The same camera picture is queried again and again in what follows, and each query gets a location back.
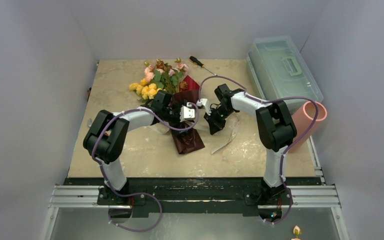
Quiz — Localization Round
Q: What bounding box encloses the cream ribbon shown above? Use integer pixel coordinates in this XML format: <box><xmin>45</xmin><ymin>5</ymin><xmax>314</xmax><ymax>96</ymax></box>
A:
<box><xmin>150</xmin><ymin>114</ymin><xmax>241</xmax><ymax>155</ymax></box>

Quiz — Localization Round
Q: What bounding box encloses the flower bouquet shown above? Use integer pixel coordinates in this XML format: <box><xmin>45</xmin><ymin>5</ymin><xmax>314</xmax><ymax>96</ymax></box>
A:
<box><xmin>128</xmin><ymin>58</ymin><xmax>205</xmax><ymax>155</ymax></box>

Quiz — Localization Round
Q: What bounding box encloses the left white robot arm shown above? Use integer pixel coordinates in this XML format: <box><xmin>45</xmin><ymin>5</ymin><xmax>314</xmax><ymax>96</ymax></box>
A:
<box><xmin>83</xmin><ymin>91</ymin><xmax>199</xmax><ymax>205</ymax></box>

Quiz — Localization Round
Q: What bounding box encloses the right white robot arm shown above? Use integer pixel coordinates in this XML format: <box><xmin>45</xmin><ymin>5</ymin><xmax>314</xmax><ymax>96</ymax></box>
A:
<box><xmin>197</xmin><ymin>84</ymin><xmax>297</xmax><ymax>204</ymax></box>

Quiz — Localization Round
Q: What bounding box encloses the yellow black screwdriver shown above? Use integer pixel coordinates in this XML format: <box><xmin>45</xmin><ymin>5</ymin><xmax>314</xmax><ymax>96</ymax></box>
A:
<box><xmin>189</xmin><ymin>55</ymin><xmax>217</xmax><ymax>76</ymax></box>

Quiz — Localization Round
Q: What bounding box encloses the clear plastic storage box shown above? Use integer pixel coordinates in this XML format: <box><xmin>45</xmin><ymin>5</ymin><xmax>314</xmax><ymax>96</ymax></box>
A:
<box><xmin>246</xmin><ymin>35</ymin><xmax>324</xmax><ymax>103</ymax></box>

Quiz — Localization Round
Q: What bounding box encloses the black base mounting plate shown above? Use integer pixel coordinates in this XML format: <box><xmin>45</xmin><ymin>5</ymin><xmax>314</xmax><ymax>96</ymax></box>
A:
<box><xmin>62</xmin><ymin>177</ymin><xmax>322</xmax><ymax>220</ymax></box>

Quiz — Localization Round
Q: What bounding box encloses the small pink flower bud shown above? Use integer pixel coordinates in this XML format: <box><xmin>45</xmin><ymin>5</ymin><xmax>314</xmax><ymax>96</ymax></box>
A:
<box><xmin>291</xmin><ymin>225</ymin><xmax>302</xmax><ymax>240</ymax></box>

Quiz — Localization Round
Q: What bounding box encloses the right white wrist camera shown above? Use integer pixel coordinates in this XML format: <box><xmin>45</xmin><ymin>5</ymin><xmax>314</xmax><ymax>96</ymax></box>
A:
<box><xmin>196</xmin><ymin>98</ymin><xmax>212</xmax><ymax>116</ymax></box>

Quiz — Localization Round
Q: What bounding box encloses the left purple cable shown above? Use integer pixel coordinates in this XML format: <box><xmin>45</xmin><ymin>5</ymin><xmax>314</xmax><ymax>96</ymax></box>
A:
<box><xmin>90</xmin><ymin>101</ymin><xmax>200</xmax><ymax>233</ymax></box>

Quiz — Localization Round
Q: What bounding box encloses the purple cable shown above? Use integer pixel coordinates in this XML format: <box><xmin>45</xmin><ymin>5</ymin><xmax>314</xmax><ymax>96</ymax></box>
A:
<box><xmin>90</xmin><ymin>101</ymin><xmax>200</xmax><ymax>233</ymax></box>
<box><xmin>197</xmin><ymin>75</ymin><xmax>319</xmax><ymax>226</ymax></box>

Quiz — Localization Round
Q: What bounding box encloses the adjustable wrench with red handle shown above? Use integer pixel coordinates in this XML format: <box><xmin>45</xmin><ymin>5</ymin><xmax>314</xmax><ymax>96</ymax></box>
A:
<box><xmin>87</xmin><ymin>118</ymin><xmax>93</xmax><ymax>128</ymax></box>

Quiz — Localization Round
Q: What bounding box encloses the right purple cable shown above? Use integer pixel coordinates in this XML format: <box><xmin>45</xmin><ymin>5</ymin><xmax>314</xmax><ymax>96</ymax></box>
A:
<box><xmin>197</xmin><ymin>75</ymin><xmax>319</xmax><ymax>226</ymax></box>

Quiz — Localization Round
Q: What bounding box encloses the aluminium rail frame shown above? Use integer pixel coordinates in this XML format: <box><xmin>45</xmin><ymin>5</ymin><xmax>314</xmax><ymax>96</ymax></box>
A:
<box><xmin>41</xmin><ymin>140</ymin><xmax>348</xmax><ymax>240</ymax></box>

